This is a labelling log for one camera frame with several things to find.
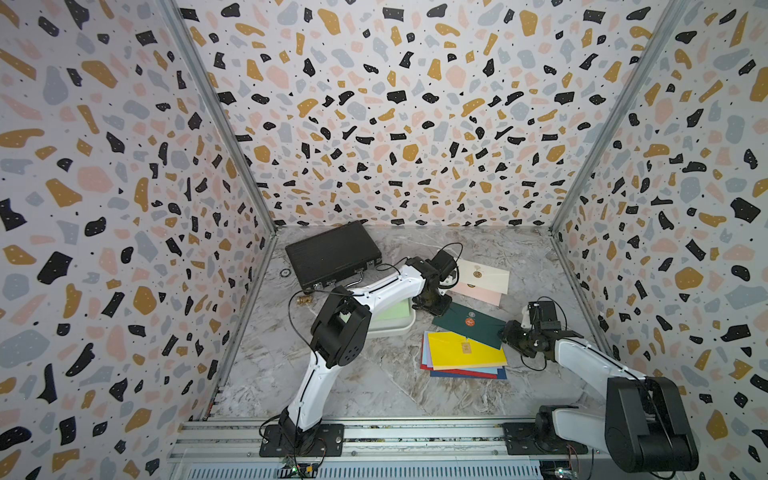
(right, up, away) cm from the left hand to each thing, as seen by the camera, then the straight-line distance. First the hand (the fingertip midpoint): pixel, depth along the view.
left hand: (444, 310), depth 91 cm
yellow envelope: (+2, -11, -2) cm, 12 cm away
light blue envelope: (+12, -16, -5) cm, 21 cm away
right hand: (+18, -7, +1) cm, 20 cm away
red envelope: (+2, -16, -5) cm, 17 cm away
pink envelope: (+13, +4, +14) cm, 20 cm away
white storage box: (-15, -3, +3) cm, 16 cm away
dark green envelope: (+9, -5, +4) cm, 11 cm away
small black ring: (-56, +11, +17) cm, 59 cm away
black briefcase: (-39, +17, +20) cm, 47 cm away
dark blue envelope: (+16, -17, -5) cm, 24 cm away
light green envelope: (-14, 0, -1) cm, 14 cm away
